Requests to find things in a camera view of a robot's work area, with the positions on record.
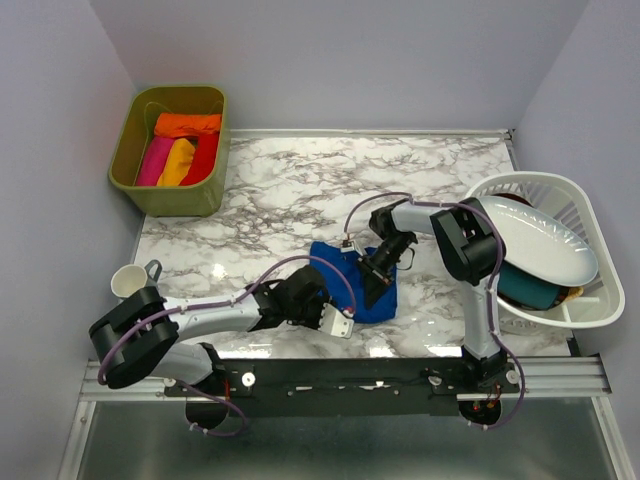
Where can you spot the orange rolled t shirt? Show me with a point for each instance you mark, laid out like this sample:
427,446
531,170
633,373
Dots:
172,125

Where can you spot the grey mug behind cup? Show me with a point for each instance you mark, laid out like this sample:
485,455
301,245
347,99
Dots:
153,270

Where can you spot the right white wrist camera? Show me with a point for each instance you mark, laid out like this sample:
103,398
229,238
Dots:
351,246

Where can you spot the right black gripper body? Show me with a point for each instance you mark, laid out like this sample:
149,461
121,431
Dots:
386,255

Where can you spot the olive green plastic bin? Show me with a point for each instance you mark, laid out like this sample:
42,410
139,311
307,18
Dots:
200,200

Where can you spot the dark brown bowl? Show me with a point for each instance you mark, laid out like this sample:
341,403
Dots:
513,197

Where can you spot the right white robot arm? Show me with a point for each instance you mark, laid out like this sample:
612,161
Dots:
472,252

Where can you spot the pink rolled t shirt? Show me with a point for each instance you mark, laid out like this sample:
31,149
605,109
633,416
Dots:
154,161

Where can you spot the white plastic laundry basket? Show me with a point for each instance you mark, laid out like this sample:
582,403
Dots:
603,299

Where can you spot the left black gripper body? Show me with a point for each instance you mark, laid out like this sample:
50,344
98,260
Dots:
309,315

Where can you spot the red rolled t shirt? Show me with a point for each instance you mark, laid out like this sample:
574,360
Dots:
204,159

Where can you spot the aluminium frame rail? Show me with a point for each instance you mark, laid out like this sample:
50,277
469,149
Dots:
545,378

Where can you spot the white round plate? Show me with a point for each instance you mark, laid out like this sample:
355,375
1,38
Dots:
539,245

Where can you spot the blue printed t shirt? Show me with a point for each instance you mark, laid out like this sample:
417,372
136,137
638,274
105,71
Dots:
383,310

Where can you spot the teal round plate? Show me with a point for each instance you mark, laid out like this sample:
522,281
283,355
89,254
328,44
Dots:
528,292

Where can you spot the yellow rolled t shirt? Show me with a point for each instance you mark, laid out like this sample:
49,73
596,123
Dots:
178,163

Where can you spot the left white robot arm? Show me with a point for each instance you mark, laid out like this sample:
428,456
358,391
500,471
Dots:
146,333

